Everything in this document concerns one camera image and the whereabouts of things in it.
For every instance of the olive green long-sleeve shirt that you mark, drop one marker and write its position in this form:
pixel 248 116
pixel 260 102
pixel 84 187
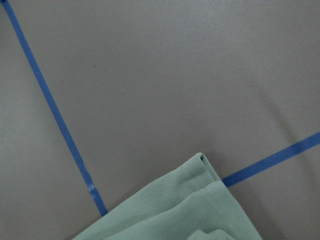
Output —
pixel 188 203

